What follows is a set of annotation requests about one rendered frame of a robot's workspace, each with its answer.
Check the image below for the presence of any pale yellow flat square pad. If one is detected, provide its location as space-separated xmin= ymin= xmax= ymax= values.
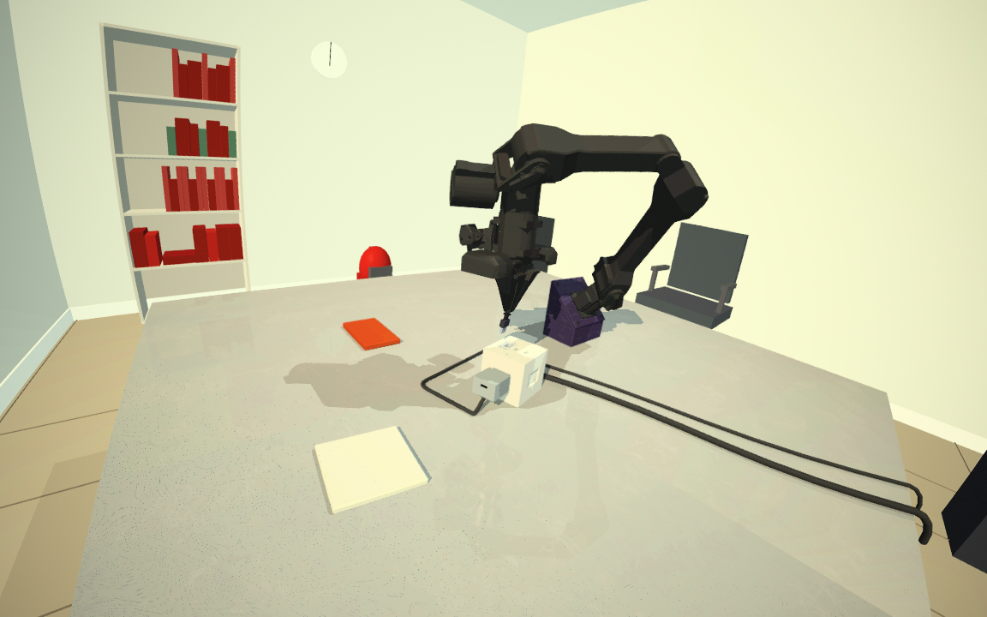
xmin=315 ymin=426 xmax=428 ymax=514

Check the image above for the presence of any orange flat rectangular slab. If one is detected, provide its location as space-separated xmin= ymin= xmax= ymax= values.
xmin=343 ymin=318 xmax=400 ymax=350

